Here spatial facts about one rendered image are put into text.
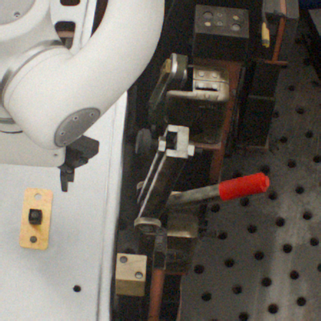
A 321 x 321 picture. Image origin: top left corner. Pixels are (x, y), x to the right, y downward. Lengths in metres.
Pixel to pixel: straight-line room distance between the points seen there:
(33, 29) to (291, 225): 0.83
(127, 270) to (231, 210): 0.48
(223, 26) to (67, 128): 0.43
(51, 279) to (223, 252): 0.42
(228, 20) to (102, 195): 0.27
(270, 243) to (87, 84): 0.77
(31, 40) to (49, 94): 0.05
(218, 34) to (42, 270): 0.37
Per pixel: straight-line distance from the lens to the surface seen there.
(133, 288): 1.03
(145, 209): 1.02
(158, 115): 1.18
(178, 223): 1.06
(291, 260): 1.44
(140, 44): 0.73
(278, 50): 1.28
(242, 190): 0.99
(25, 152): 0.92
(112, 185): 1.13
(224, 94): 1.13
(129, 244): 1.43
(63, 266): 1.09
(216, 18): 1.13
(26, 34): 0.73
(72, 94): 0.72
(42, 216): 1.11
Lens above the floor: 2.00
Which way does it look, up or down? 61 degrees down
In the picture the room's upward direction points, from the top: 5 degrees clockwise
